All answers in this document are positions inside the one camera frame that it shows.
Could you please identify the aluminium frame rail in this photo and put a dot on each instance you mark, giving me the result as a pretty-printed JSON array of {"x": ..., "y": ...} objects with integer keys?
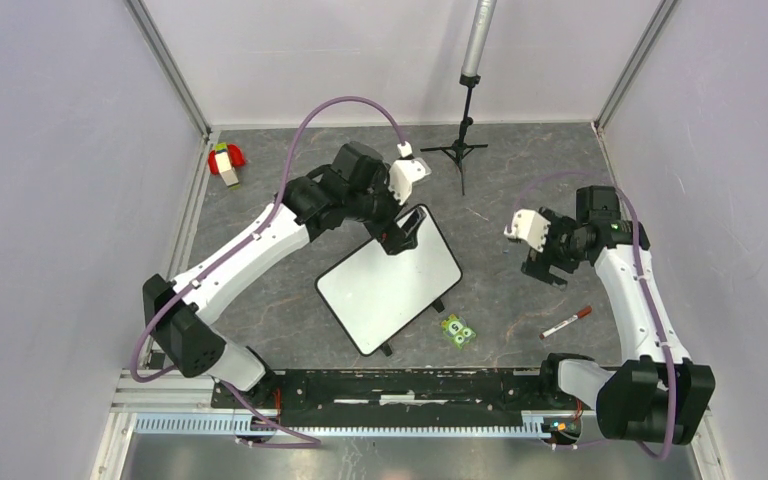
[{"x": 175, "y": 404}]

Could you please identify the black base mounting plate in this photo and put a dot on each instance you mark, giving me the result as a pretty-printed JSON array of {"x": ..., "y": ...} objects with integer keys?
[{"x": 448, "y": 397}]

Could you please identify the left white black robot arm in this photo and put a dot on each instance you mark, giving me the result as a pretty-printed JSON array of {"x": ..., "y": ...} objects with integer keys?
[{"x": 358, "y": 185}]

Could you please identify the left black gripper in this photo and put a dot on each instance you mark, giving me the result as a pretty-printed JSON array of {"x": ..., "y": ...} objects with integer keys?
[{"x": 391, "y": 239}]

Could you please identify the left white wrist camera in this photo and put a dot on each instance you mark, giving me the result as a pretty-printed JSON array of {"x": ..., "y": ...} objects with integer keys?
[{"x": 405, "y": 172}]

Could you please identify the green toy block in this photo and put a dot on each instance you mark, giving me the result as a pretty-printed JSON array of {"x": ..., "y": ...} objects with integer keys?
[{"x": 458, "y": 331}]

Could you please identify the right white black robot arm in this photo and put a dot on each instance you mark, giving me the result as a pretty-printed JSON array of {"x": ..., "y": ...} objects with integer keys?
[{"x": 658, "y": 394}]

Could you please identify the white whiteboard black frame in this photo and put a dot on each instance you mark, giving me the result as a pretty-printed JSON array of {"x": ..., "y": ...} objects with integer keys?
[{"x": 373, "y": 296}]

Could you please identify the white marker red cap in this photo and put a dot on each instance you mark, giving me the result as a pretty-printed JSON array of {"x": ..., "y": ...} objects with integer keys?
[{"x": 566, "y": 322}]

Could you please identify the black tripod stand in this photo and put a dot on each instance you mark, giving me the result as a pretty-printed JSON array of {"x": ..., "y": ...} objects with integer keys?
[{"x": 459, "y": 149}]

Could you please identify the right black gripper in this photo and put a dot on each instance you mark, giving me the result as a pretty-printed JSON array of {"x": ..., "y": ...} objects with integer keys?
[{"x": 540, "y": 268}]

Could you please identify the red multicolour toy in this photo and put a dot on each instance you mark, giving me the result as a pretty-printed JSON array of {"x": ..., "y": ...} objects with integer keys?
[{"x": 224, "y": 161}]

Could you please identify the grey cylinder on stand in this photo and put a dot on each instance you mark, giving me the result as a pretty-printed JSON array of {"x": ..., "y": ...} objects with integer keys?
[{"x": 479, "y": 32}]

